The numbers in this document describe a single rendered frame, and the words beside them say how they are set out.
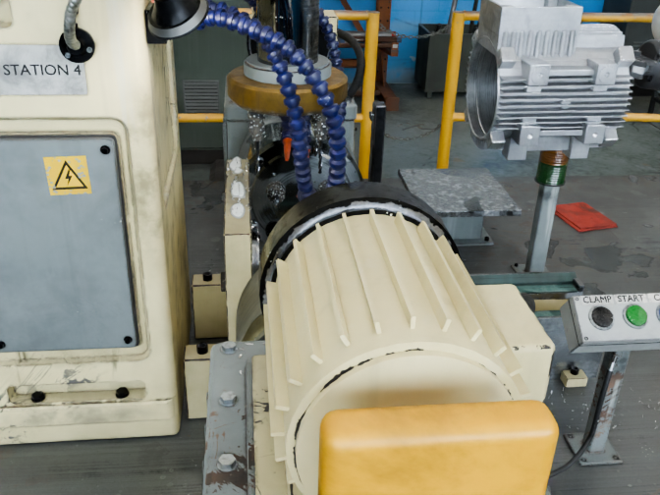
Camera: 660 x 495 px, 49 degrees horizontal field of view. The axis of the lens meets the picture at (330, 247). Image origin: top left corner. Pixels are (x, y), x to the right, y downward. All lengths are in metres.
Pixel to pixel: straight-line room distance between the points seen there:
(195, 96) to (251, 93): 3.28
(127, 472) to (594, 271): 1.13
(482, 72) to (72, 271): 0.71
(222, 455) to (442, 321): 0.26
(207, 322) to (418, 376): 0.98
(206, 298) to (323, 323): 0.89
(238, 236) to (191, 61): 3.28
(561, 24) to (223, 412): 0.74
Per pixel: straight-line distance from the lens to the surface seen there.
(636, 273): 1.82
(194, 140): 4.41
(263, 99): 1.04
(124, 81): 0.94
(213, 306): 1.39
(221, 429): 0.68
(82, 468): 1.20
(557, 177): 1.60
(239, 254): 1.05
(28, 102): 0.97
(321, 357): 0.47
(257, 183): 1.39
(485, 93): 1.26
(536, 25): 1.13
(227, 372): 0.74
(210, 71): 4.28
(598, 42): 1.18
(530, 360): 0.54
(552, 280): 1.45
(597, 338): 1.07
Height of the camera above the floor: 1.61
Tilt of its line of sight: 28 degrees down
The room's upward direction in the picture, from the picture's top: 2 degrees clockwise
